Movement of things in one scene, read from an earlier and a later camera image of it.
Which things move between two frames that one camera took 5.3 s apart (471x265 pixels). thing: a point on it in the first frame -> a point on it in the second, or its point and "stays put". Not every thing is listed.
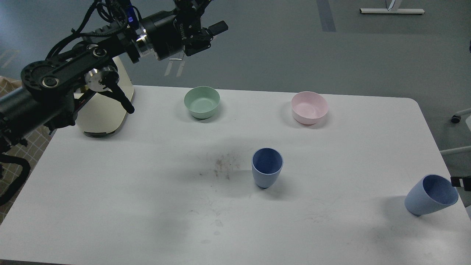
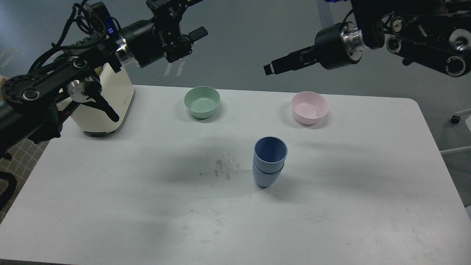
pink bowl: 308,107 stays put
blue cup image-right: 433,192 -> 270,153
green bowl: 202,101 stays put
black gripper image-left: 172,33 -> 146,41
